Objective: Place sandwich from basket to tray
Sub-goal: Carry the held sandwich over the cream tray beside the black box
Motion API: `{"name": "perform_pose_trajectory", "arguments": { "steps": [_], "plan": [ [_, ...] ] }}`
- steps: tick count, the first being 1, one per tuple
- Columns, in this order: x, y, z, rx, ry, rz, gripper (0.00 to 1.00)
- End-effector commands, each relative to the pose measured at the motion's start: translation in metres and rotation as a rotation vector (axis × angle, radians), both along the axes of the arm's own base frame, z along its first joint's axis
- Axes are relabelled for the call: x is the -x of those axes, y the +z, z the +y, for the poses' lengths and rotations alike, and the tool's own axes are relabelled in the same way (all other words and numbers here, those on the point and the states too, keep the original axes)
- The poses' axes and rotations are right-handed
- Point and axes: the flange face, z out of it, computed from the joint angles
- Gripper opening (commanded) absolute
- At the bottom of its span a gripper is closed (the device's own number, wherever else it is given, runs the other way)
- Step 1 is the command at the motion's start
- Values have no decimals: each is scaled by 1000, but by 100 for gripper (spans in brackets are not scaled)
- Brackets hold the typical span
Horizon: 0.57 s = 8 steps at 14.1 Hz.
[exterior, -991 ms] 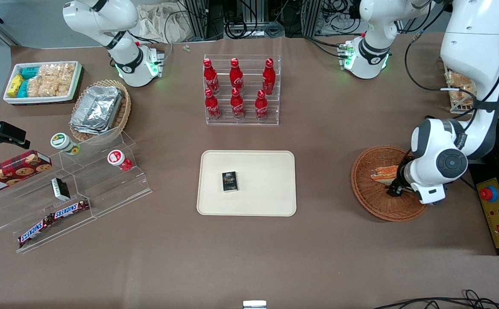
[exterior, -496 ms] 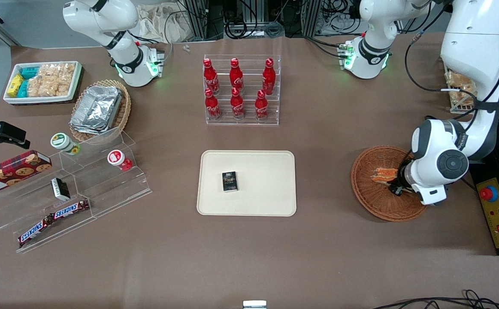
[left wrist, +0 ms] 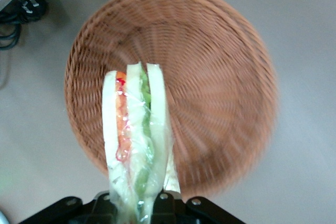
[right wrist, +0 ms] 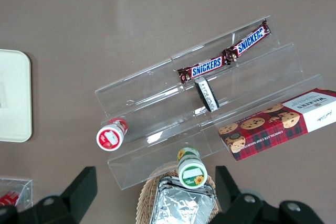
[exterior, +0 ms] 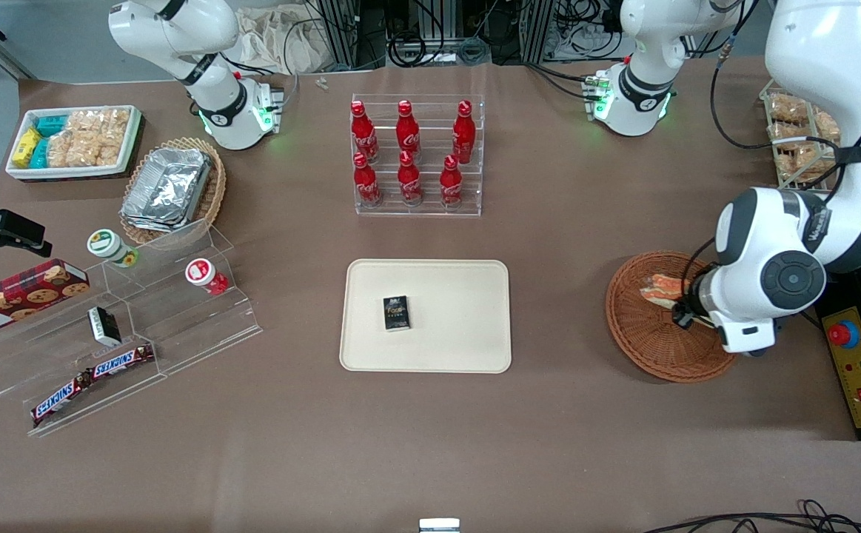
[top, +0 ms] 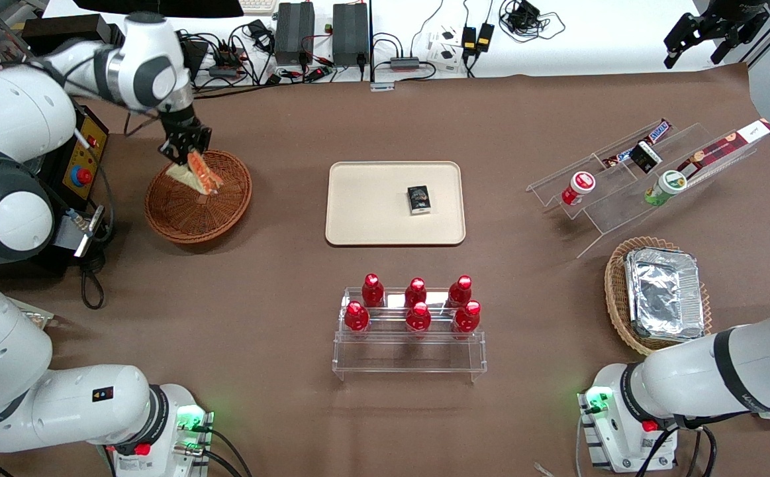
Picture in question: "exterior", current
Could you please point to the sandwich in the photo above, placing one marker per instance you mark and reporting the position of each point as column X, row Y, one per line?
column 663, row 290

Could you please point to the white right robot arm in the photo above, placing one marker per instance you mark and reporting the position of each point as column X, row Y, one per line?
column 178, row 37

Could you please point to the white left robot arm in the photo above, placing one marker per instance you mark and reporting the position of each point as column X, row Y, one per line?
column 830, row 44

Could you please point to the dark wicker basket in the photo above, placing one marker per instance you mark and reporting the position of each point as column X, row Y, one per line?
column 652, row 348

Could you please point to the light wicker basket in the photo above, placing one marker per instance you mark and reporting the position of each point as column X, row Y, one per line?
column 212, row 189

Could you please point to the beige plastic serving tray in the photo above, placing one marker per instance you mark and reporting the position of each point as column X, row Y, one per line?
column 452, row 318

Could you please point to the white rectangular snack bin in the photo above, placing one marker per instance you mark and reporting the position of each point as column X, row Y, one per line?
column 15, row 174

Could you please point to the Walkers red tartan cookie box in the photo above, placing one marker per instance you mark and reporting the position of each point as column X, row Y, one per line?
column 23, row 296

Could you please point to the teal snack packet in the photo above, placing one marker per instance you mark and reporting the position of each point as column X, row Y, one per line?
column 51, row 125
column 39, row 154

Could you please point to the yellow snack packet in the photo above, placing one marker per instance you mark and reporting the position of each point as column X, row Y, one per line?
column 25, row 148

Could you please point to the green lid sunflower cup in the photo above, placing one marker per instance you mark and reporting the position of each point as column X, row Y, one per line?
column 106, row 244

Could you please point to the clear bag of crackers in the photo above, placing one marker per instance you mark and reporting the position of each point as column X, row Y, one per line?
column 101, row 121
column 82, row 150

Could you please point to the small black box white side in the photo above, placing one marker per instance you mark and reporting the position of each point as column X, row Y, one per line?
column 104, row 327

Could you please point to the stacked aluminium foil trays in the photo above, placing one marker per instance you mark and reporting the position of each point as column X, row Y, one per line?
column 167, row 189

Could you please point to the Snickers chocolate bar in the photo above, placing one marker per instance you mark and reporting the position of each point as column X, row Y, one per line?
column 60, row 400
column 123, row 360

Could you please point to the wrapped bread packet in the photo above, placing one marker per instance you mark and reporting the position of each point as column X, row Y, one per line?
column 796, row 161
column 828, row 127
column 789, row 107

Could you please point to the red lid white cup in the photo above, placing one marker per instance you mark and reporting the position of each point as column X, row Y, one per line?
column 199, row 272

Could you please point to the clear rack of bread packets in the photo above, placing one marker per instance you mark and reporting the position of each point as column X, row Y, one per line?
column 771, row 155

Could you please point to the clear acrylic tiered stand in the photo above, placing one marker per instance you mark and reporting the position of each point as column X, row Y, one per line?
column 178, row 326

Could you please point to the white cloth bag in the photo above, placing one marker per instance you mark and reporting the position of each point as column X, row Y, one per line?
column 282, row 37

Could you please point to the red Coca-Cola bottle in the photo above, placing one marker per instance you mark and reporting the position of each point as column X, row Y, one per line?
column 451, row 185
column 464, row 133
column 407, row 132
column 366, row 183
column 409, row 181
column 363, row 133

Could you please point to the clear acrylic bottle rack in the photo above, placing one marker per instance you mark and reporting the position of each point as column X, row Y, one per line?
column 430, row 203

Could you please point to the small black printed box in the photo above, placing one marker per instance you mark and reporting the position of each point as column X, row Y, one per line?
column 396, row 313

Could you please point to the small white grey device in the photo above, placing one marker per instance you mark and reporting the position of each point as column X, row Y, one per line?
column 439, row 525

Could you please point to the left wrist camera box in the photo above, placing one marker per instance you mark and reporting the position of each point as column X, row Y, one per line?
column 685, row 317

